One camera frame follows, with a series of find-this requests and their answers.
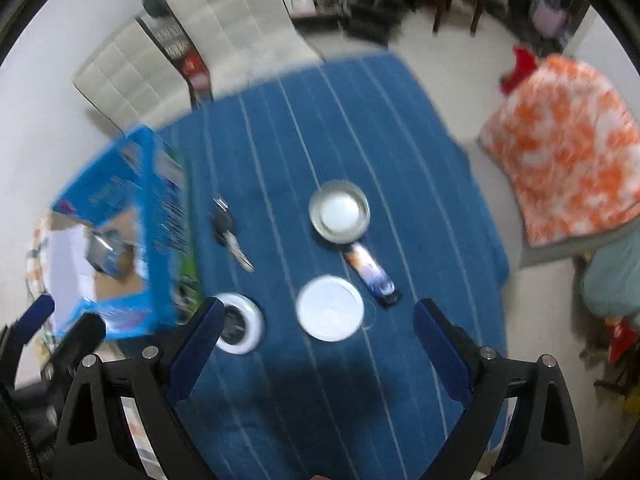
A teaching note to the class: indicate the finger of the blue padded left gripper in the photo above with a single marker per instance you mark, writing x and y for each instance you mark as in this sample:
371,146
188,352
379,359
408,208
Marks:
81,340
25,327

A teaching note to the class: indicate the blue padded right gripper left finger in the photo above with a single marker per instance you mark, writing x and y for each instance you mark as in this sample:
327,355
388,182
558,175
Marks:
190,352

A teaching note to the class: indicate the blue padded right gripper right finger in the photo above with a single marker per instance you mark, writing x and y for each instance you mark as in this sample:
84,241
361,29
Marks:
449,348

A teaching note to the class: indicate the round white black-top device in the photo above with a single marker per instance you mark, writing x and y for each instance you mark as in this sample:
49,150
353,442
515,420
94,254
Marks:
244,324

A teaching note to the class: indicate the silver metal tin can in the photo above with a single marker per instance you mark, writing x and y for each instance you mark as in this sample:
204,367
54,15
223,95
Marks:
109,253

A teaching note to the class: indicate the black car key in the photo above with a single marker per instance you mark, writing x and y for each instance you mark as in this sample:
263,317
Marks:
224,227

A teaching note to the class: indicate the white round jar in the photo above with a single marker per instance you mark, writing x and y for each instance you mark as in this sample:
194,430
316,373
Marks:
329,308

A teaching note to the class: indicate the small gold-rim round tin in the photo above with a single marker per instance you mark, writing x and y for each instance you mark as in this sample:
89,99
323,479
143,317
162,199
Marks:
339,212

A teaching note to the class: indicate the blue cardboard milk box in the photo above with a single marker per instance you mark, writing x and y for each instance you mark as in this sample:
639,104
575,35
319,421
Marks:
140,187

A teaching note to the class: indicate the blue striped tablecloth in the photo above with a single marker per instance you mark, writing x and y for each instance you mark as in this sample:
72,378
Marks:
368,407

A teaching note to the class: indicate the left white leather chair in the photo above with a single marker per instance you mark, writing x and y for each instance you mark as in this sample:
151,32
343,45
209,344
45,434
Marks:
130,81

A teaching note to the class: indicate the white leather chair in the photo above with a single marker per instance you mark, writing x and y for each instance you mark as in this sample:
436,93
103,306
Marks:
243,42
130,81

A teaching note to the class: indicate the red cloth bag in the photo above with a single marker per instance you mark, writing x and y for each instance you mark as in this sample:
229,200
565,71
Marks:
525,63

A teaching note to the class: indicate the right white leather chair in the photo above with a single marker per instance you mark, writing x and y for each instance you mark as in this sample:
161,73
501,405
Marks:
243,42

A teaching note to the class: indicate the pink small suitcase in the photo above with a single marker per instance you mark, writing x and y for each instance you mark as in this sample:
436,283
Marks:
548,19

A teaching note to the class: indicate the black weight bench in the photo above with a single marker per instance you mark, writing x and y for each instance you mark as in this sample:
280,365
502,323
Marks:
377,20

